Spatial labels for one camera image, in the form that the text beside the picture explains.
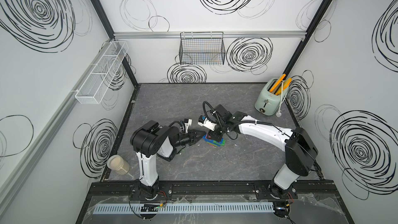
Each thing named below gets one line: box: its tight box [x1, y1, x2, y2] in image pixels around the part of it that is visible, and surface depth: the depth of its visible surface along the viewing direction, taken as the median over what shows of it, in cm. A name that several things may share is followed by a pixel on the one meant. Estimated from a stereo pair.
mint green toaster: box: [254, 77, 289, 116], surface depth 96 cm
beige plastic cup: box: [106, 154, 131, 176], surface depth 75 cm
